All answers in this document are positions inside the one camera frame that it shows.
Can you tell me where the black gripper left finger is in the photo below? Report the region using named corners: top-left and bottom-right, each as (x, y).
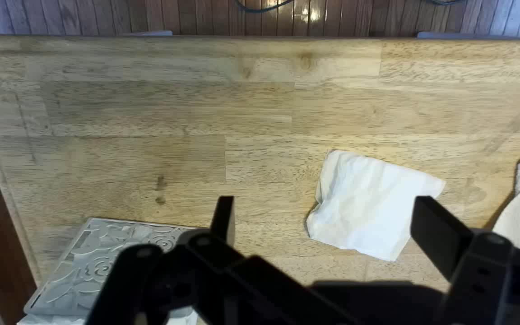
top-left (85, 196), bottom-right (358, 325)

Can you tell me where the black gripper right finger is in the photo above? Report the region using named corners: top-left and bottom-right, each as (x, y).
top-left (410, 196), bottom-right (520, 325)

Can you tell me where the white embossed block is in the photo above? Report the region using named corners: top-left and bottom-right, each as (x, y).
top-left (17, 217), bottom-right (204, 325)

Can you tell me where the white folded cloth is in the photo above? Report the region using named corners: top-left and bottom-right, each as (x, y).
top-left (304, 149), bottom-right (448, 264)

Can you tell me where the black floor cable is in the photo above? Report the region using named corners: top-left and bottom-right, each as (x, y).
top-left (232, 0), bottom-right (295, 15)

